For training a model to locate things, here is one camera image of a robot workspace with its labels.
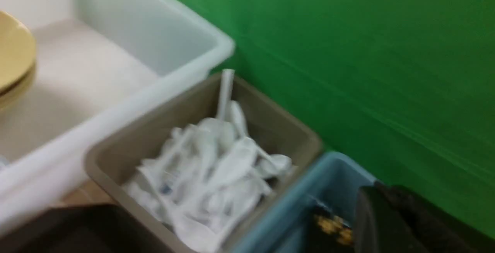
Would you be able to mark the black serving tray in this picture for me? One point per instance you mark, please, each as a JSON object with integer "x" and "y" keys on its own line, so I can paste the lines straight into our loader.
{"x": 98, "y": 228}

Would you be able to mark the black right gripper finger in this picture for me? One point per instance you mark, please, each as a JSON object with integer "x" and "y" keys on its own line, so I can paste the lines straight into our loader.
{"x": 395, "y": 219}

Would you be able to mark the pile of white spoons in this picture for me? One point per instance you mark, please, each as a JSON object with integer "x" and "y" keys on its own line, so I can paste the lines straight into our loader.
{"x": 208, "y": 176}

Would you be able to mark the brown plastic bin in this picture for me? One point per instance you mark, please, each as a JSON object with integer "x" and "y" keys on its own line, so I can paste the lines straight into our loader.
{"x": 112, "y": 161}

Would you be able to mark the blue plastic bin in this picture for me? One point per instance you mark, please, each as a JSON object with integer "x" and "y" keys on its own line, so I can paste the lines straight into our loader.
{"x": 331, "y": 182}

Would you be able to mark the pile of black chopsticks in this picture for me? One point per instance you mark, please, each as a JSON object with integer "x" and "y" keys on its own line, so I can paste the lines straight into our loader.
{"x": 329, "y": 231}

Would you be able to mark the tan noodle bowl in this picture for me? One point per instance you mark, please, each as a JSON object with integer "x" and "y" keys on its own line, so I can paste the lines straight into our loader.
{"x": 17, "y": 50}

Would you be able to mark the green backdrop cloth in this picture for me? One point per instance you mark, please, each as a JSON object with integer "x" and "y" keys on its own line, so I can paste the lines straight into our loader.
{"x": 404, "y": 87}

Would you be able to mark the large white plastic tub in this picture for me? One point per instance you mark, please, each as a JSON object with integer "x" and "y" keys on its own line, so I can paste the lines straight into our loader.
{"x": 100, "y": 64}

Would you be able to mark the top stacked tan bowl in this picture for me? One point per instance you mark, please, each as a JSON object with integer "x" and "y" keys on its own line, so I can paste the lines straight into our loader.
{"x": 16, "y": 90}

